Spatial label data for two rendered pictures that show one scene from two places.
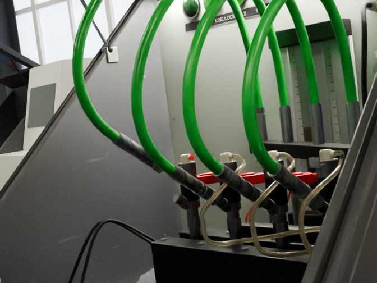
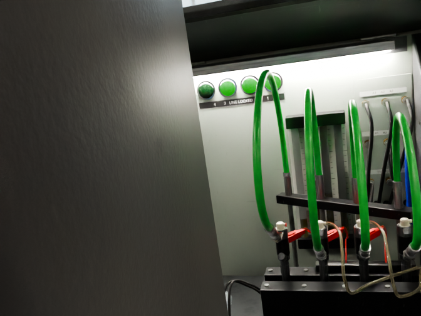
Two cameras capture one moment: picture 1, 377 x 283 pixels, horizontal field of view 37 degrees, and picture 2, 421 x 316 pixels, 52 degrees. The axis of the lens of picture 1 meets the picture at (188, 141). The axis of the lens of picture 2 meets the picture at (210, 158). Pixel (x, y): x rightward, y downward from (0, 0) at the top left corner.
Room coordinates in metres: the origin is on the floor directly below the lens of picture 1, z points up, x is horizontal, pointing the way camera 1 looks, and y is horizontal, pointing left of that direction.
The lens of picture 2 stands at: (0.16, 0.50, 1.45)
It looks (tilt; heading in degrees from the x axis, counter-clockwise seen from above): 13 degrees down; 333
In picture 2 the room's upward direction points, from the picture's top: 8 degrees counter-clockwise
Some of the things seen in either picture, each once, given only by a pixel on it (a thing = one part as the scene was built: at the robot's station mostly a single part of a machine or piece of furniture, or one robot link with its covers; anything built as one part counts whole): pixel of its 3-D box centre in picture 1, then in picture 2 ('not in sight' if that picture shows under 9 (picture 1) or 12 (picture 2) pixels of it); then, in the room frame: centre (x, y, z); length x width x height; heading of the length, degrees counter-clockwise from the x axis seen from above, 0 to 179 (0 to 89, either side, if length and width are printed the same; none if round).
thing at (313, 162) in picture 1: (320, 160); (405, 227); (0.68, -0.16, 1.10); 0.03 x 0.02 x 0.01; 136
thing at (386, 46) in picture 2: not in sight; (277, 61); (1.05, -0.18, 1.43); 0.54 x 0.03 x 0.02; 46
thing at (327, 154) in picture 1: (327, 160); (405, 225); (0.69, -0.17, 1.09); 0.02 x 0.02 x 0.03
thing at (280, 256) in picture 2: (189, 231); (285, 276); (0.85, 0.01, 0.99); 0.05 x 0.03 x 0.21; 136
